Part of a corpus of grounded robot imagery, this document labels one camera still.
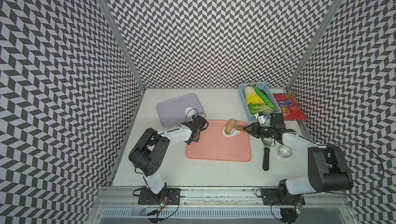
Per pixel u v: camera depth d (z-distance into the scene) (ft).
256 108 3.25
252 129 2.68
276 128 2.33
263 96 3.53
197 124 2.47
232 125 3.10
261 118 2.76
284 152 2.87
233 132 3.07
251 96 3.40
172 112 3.44
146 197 2.35
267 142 3.15
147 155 1.53
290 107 3.32
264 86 3.70
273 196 2.43
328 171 1.44
